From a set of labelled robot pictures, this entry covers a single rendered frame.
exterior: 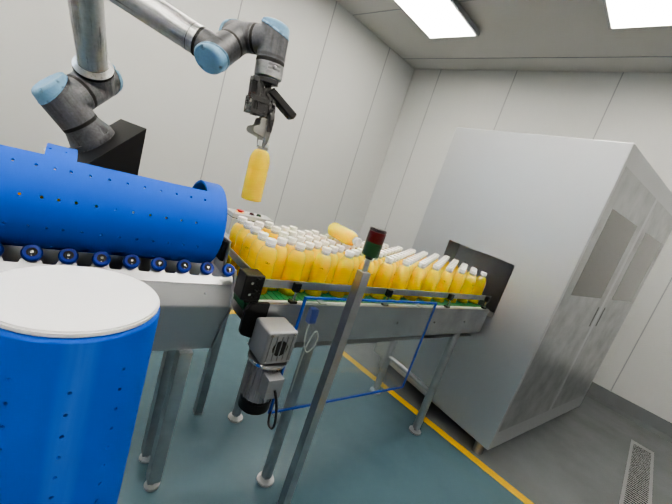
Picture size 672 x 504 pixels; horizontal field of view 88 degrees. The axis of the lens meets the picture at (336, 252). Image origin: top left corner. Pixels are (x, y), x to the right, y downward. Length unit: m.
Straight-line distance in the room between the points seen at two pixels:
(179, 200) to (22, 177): 0.35
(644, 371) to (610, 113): 2.76
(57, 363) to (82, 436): 0.16
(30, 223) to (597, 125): 4.99
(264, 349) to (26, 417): 0.63
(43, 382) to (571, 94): 5.24
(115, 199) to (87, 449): 0.60
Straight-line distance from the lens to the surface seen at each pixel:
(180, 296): 1.24
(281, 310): 1.29
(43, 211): 1.11
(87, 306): 0.76
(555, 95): 5.34
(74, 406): 0.76
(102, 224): 1.12
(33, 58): 3.91
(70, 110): 1.88
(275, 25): 1.27
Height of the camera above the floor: 1.38
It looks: 12 degrees down
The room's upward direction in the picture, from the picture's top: 18 degrees clockwise
